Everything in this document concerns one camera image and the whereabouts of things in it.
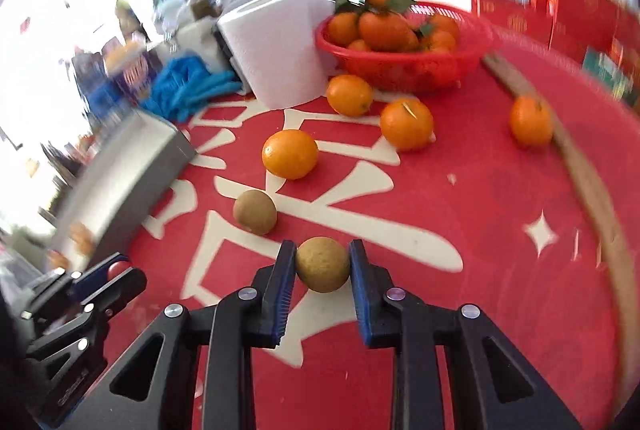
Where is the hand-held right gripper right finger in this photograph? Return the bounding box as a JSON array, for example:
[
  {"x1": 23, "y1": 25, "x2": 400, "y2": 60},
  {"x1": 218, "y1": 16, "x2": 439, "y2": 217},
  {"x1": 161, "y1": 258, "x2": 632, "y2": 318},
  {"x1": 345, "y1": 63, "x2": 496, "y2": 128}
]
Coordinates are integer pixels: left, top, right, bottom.
[{"x1": 348, "y1": 239, "x2": 583, "y2": 430}]

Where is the low red gift box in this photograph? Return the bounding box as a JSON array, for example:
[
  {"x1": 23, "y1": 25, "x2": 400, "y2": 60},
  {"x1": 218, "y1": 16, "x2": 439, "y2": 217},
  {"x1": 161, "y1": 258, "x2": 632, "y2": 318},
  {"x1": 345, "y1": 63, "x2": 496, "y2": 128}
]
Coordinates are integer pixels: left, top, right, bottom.
[{"x1": 470, "y1": 0, "x2": 533, "y2": 42}]

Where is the blue cloth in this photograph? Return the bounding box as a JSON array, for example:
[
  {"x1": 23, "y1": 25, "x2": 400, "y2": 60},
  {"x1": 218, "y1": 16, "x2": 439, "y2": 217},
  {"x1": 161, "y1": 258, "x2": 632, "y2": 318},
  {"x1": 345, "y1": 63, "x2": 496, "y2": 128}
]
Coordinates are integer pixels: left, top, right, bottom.
[{"x1": 147, "y1": 55, "x2": 246, "y2": 123}]

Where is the blue printed package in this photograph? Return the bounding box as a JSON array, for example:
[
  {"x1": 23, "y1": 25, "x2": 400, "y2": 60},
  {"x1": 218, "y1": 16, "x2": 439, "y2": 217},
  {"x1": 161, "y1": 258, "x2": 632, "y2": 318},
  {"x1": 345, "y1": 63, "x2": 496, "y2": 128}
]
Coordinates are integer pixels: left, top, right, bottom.
[{"x1": 107, "y1": 55, "x2": 152, "y2": 100}]

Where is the grey metal box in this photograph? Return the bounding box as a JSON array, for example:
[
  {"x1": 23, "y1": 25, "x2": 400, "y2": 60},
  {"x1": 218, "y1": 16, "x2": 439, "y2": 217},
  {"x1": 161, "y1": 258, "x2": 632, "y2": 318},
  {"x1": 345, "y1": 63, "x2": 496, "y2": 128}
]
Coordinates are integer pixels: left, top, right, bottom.
[{"x1": 50, "y1": 110, "x2": 197, "y2": 256}]

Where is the red plastic mesh basket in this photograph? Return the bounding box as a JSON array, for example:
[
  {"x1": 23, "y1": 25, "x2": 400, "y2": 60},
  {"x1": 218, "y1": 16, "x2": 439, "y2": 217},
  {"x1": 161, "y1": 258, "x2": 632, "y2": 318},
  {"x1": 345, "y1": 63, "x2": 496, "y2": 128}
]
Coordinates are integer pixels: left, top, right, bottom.
[{"x1": 315, "y1": 0, "x2": 493, "y2": 93}]

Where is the orange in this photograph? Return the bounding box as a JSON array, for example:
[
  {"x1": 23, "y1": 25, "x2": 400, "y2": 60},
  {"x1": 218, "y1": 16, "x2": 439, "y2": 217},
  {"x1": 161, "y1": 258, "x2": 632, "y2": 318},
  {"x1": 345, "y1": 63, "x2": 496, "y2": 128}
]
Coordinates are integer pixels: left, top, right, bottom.
[
  {"x1": 261, "y1": 129, "x2": 320, "y2": 181},
  {"x1": 380, "y1": 97, "x2": 435, "y2": 152},
  {"x1": 509, "y1": 94, "x2": 555, "y2": 148},
  {"x1": 326, "y1": 74, "x2": 374, "y2": 118}
]

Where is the brown kiwi fruit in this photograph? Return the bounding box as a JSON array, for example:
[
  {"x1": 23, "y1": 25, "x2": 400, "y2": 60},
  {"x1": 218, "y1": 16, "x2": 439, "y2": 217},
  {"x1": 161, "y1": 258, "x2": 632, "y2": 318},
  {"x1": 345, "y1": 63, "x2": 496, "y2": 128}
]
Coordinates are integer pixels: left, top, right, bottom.
[
  {"x1": 295, "y1": 236, "x2": 352, "y2": 294},
  {"x1": 232, "y1": 189, "x2": 278, "y2": 236}
]

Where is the green gift bag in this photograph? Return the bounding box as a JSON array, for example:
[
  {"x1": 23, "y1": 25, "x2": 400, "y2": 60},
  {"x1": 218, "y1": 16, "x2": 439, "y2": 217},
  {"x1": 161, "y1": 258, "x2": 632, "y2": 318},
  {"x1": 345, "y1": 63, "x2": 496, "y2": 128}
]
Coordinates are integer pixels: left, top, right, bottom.
[{"x1": 582, "y1": 50, "x2": 632, "y2": 103}]

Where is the pile of leafy oranges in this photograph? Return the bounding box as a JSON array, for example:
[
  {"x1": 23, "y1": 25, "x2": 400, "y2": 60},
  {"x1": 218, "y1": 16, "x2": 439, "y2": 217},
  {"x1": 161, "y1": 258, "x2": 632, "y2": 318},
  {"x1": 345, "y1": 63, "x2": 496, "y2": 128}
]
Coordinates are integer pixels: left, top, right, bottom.
[{"x1": 327, "y1": 0, "x2": 462, "y2": 53}]

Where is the white paper towel roll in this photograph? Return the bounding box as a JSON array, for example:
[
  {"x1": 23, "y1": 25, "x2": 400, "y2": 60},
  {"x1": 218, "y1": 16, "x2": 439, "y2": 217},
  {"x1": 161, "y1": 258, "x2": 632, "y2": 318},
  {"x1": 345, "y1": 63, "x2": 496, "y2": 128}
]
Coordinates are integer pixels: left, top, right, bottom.
[{"x1": 216, "y1": 0, "x2": 333, "y2": 111}]

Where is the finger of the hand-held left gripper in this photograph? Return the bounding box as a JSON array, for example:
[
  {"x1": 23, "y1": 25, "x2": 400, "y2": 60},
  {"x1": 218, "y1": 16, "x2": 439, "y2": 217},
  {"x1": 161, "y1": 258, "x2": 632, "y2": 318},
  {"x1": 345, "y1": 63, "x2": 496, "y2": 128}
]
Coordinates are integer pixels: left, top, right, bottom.
[
  {"x1": 79, "y1": 267, "x2": 149, "y2": 317},
  {"x1": 64, "y1": 252, "x2": 127, "y2": 302}
]

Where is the wooden back scratcher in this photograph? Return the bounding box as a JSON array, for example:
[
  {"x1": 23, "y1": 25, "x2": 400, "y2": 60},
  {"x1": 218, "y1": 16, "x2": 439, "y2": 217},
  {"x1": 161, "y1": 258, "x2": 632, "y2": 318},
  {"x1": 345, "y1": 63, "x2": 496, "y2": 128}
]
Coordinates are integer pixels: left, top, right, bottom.
[{"x1": 482, "y1": 52, "x2": 633, "y2": 391}]

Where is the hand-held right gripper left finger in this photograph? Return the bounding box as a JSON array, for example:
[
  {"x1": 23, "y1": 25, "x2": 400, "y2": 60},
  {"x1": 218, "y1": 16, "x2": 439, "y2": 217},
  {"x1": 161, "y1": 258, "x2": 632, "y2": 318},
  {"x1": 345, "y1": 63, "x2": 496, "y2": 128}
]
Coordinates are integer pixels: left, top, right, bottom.
[{"x1": 62, "y1": 239, "x2": 298, "y2": 430}]

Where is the large red gift box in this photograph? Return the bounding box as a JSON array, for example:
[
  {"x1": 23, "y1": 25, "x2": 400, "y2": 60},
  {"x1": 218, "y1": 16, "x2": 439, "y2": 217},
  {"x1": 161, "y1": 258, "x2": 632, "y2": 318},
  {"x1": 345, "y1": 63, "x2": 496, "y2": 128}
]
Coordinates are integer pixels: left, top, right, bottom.
[{"x1": 530, "y1": 0, "x2": 626, "y2": 56}]

